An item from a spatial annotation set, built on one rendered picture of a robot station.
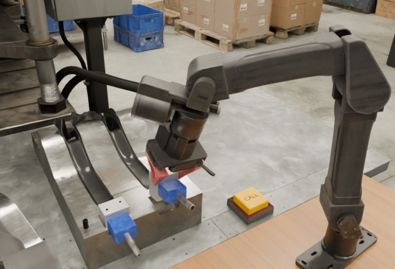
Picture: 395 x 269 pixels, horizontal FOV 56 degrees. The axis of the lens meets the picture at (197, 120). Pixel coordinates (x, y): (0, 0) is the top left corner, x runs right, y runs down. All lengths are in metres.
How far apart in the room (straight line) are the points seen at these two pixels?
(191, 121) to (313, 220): 0.45
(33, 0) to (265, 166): 0.86
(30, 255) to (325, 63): 0.48
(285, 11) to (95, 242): 4.71
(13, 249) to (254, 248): 0.64
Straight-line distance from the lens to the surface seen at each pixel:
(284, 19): 5.25
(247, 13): 4.61
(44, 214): 0.95
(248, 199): 0.89
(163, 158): 0.67
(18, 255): 0.25
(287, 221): 0.91
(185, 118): 0.61
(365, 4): 7.53
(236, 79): 0.58
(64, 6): 1.45
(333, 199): 0.74
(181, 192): 0.73
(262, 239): 0.86
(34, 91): 1.62
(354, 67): 0.59
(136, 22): 4.42
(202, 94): 0.56
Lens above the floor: 1.41
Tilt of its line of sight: 29 degrees down
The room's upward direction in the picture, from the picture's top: 2 degrees clockwise
